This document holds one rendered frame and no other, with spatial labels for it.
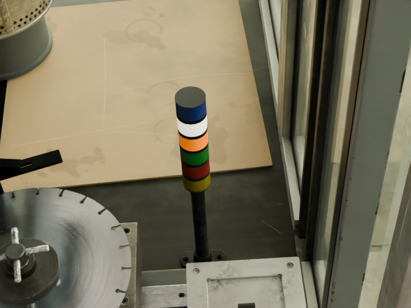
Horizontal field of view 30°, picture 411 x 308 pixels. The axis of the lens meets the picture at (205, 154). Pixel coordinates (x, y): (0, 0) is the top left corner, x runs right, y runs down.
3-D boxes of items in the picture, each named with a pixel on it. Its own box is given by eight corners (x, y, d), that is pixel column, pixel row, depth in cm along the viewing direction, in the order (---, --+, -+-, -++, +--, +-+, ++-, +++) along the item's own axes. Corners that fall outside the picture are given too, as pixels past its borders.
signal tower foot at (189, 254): (225, 250, 142) (225, 242, 140) (227, 266, 139) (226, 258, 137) (179, 253, 142) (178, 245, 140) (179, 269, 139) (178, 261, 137)
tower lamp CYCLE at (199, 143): (207, 130, 119) (207, 116, 116) (208, 151, 116) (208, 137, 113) (178, 132, 119) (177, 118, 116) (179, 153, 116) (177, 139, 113)
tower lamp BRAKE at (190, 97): (205, 100, 114) (205, 85, 112) (207, 121, 111) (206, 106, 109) (175, 102, 114) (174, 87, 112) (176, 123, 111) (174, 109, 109)
